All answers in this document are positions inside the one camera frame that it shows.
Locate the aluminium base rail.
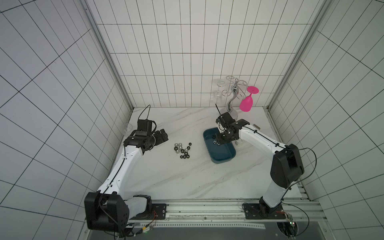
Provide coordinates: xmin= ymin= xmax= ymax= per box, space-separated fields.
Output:
xmin=80 ymin=199 xmax=326 ymax=230

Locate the silver wine glass rack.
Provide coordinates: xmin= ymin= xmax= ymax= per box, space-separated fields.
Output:
xmin=225 ymin=76 xmax=248 ymax=120

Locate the clear glass cup left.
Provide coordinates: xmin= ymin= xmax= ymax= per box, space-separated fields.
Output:
xmin=124 ymin=123 xmax=133 ymax=138

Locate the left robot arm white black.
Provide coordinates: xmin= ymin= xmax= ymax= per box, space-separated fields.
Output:
xmin=84 ymin=129 xmax=168 ymax=234

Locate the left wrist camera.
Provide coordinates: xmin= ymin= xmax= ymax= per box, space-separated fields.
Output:
xmin=137 ymin=119 xmax=153 ymax=133

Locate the clear hanging wine glass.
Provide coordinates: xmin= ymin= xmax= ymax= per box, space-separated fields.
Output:
xmin=213 ymin=79 xmax=226 ymax=104

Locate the teal storage box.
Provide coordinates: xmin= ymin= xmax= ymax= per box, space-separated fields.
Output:
xmin=203 ymin=128 xmax=236 ymax=164

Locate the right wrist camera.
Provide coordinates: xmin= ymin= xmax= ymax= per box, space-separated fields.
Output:
xmin=216 ymin=112 xmax=236 ymax=129

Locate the pink plastic wine glass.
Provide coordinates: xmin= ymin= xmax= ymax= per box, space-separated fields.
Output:
xmin=239 ymin=86 xmax=259 ymax=112

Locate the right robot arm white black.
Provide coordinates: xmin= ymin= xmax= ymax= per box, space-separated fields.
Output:
xmin=216 ymin=114 xmax=305 ymax=218

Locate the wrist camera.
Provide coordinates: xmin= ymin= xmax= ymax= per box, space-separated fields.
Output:
xmin=137 ymin=119 xmax=153 ymax=133
xmin=216 ymin=112 xmax=236 ymax=129

